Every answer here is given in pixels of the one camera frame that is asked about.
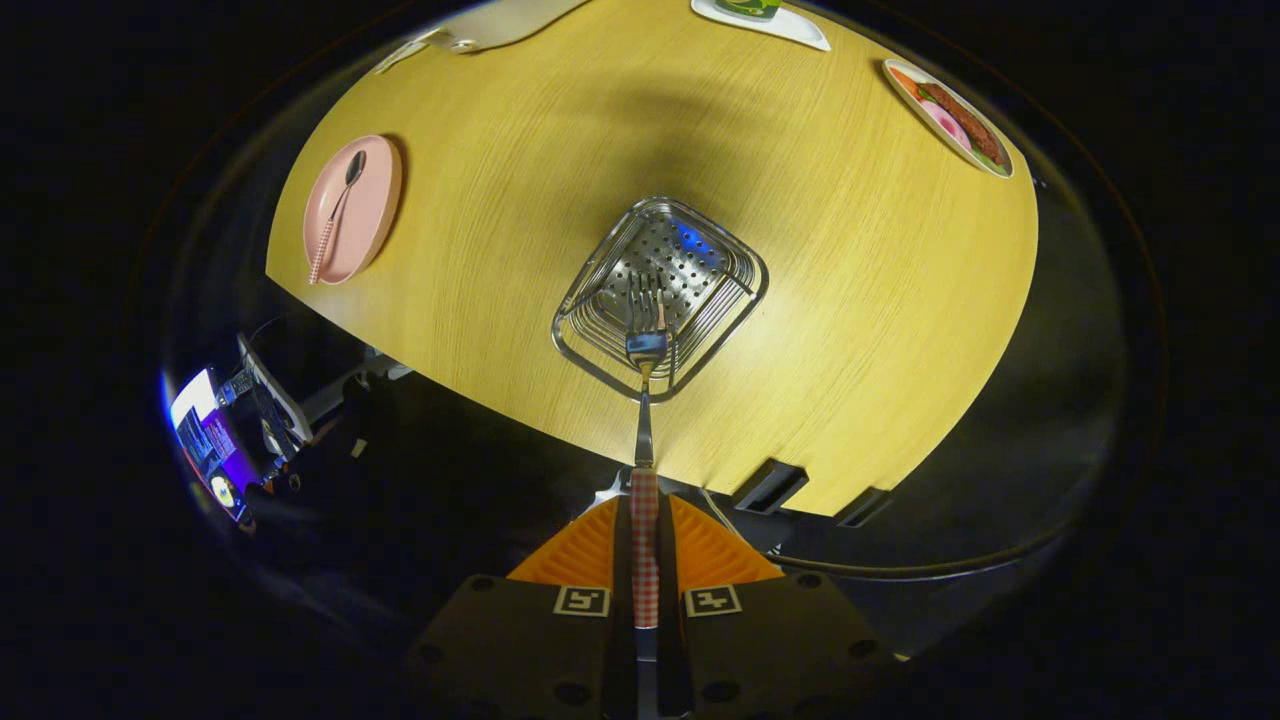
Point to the white coaster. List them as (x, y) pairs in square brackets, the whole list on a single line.
[(795, 30)]

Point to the perforated steel basket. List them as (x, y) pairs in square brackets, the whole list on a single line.
[(690, 250)]

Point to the white plate of food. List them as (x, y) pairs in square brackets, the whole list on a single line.
[(905, 85)]

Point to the white toaster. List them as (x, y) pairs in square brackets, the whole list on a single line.
[(510, 22)]

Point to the brown meat piece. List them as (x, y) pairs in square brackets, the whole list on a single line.
[(975, 130)]

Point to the black table bracket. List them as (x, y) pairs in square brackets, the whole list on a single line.
[(770, 487), (862, 507)]

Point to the lit laptop screen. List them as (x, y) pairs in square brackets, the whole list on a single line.
[(205, 440)]

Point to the pink plate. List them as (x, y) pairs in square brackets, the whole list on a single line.
[(372, 205)]

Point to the white stand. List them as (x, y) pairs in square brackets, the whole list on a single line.
[(275, 385)]

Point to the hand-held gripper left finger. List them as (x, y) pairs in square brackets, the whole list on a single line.
[(620, 640)]

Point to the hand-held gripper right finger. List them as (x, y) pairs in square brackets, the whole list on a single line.
[(668, 640)]

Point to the green label drink bottle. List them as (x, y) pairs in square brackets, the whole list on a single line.
[(748, 7)]

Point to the pink round food slice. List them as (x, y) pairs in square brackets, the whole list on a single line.
[(945, 122)]

